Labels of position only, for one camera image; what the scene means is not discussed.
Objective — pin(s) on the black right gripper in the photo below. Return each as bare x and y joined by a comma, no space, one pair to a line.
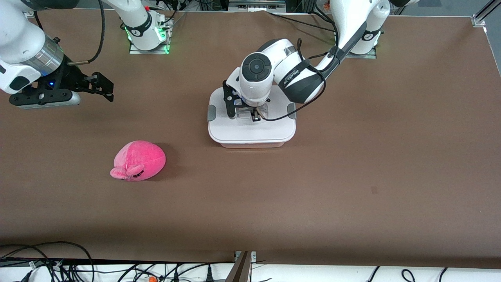
72,75

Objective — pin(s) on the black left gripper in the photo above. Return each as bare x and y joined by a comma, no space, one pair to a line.
255,114

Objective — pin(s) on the white box lid grey latches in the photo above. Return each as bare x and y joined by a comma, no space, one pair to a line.
250,133

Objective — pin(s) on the pink plush toy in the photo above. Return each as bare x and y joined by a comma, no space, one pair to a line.
139,158

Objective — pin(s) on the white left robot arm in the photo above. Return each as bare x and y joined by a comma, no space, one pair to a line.
289,58

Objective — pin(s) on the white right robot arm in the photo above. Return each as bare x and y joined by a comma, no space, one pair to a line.
15,35

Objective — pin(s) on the pink plastic box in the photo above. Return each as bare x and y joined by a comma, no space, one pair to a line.
254,145

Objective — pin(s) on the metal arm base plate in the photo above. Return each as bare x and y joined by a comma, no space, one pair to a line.
150,50
362,56

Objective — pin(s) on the aluminium corner bracket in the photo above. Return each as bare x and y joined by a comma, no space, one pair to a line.
29,15

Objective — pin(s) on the grey metal rail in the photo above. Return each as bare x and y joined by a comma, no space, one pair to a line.
256,4

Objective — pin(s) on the aluminium frame profile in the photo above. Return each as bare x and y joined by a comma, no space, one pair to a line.
481,17

